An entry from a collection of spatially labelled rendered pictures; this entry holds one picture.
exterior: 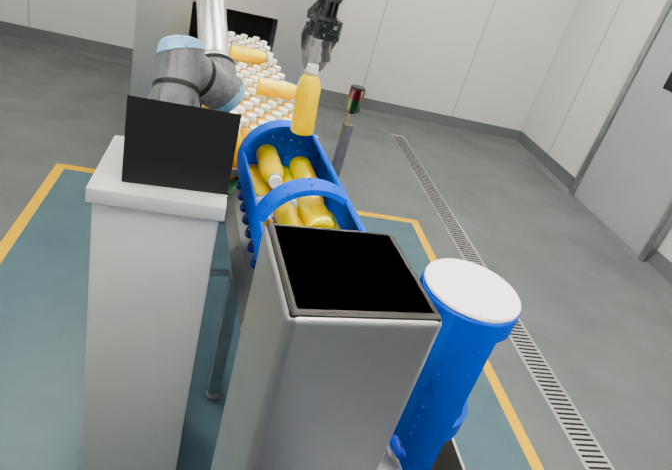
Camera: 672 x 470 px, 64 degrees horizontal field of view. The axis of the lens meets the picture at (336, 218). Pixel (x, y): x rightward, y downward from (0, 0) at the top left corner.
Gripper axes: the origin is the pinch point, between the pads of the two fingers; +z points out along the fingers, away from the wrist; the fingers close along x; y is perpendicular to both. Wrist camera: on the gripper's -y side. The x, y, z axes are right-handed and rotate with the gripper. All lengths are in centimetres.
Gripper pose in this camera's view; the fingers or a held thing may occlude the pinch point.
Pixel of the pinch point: (312, 64)
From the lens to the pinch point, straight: 159.4
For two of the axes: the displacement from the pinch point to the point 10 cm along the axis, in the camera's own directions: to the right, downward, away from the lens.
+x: 9.4, 0.9, 3.3
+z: -2.5, 8.5, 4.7
